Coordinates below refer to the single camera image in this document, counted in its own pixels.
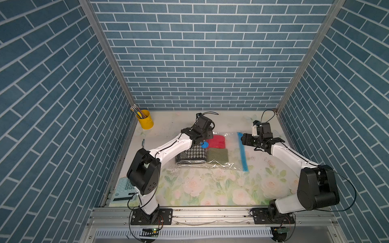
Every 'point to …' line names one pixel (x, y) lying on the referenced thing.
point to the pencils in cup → (137, 110)
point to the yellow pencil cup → (146, 123)
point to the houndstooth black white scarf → (196, 153)
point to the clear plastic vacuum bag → (237, 160)
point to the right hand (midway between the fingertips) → (247, 138)
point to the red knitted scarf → (217, 141)
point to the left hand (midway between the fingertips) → (212, 132)
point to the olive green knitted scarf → (220, 155)
